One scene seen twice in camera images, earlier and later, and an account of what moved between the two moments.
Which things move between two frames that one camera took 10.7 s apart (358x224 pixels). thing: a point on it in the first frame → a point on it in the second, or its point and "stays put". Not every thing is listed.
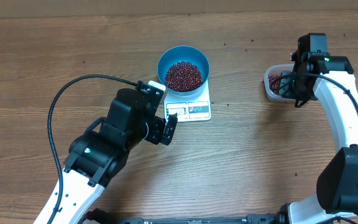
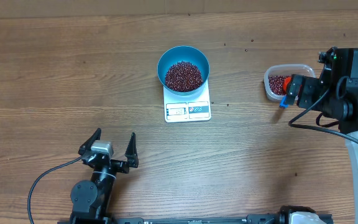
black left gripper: x=158 y=124 → x=132 y=157
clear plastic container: x=276 y=70 stays put
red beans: x=274 y=81 stays put
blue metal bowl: x=183 y=70 stays put
